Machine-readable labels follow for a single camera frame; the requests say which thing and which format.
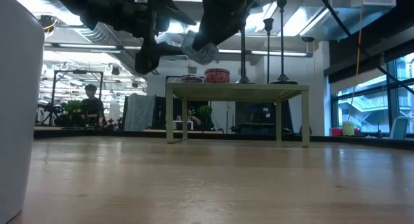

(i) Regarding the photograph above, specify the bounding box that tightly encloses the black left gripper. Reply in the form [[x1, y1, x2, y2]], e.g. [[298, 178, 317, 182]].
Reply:
[[87, 0, 197, 57]]

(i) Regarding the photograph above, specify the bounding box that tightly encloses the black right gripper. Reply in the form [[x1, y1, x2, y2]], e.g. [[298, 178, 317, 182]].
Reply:
[[192, 0, 261, 52]]

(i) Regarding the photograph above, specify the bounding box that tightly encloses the teal patterned candle tin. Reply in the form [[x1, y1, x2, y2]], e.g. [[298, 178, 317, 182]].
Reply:
[[180, 29, 220, 65]]

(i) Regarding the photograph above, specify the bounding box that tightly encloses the maroon patterned candle tin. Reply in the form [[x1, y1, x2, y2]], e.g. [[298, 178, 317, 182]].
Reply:
[[180, 74, 204, 84]]

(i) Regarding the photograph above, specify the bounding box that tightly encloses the pink patterned candle tin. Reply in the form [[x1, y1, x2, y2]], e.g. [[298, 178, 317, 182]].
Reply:
[[203, 67, 231, 84]]

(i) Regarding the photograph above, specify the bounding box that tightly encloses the black candle stick holder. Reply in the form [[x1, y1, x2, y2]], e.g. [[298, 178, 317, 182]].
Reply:
[[263, 17, 275, 85], [270, 0, 299, 85], [235, 25, 255, 85]]

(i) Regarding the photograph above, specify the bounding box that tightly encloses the green perforated metal shelf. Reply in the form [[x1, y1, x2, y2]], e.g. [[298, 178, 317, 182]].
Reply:
[[164, 83, 311, 148]]

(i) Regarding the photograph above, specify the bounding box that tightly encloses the ceiling light strip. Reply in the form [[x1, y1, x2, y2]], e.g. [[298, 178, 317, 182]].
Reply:
[[44, 41, 313, 58]]

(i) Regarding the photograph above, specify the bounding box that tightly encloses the small round green plant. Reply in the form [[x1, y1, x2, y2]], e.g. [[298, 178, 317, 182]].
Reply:
[[198, 104, 213, 121]]

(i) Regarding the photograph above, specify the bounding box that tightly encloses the grey hanging cloth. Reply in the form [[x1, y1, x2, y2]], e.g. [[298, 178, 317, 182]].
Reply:
[[124, 93, 156, 132]]

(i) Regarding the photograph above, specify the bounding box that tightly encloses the person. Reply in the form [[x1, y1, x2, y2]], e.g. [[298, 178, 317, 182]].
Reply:
[[80, 84, 105, 126], [187, 107, 203, 131]]

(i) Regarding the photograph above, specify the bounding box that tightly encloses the black cabinet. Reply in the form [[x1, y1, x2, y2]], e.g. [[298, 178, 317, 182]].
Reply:
[[235, 102, 294, 136]]

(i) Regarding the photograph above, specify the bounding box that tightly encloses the leafy green office plant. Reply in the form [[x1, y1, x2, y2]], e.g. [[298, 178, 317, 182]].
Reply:
[[61, 99, 83, 115]]

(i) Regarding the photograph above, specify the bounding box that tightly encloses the yellow-green container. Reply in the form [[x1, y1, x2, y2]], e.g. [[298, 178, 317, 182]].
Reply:
[[341, 120, 354, 137]]

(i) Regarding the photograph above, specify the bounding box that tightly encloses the white plant pot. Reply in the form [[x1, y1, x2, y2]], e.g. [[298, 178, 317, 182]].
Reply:
[[0, 0, 45, 224]]

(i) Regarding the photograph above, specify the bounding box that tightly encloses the white chair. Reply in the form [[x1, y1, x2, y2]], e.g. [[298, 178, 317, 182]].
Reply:
[[389, 116, 410, 140]]

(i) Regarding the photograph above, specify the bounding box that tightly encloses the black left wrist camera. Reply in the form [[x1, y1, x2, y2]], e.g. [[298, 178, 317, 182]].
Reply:
[[135, 39, 160, 75]]

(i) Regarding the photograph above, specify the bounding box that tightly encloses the black rig frame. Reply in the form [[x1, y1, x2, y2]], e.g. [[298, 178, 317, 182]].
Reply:
[[50, 69, 104, 123]]

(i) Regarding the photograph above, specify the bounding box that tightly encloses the yellow cable reel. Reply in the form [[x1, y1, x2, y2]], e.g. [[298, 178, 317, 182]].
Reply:
[[40, 14, 58, 32]]

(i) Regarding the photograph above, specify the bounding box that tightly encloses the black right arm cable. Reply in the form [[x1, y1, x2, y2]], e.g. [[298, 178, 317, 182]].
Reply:
[[313, 0, 414, 96]]

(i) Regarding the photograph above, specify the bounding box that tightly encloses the rectangular silver duct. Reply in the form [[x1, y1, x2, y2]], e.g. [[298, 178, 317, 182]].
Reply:
[[300, 0, 397, 42]]

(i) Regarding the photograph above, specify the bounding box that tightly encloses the yellow hanging cable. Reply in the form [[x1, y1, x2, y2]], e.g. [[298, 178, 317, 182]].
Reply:
[[347, 0, 366, 121]]

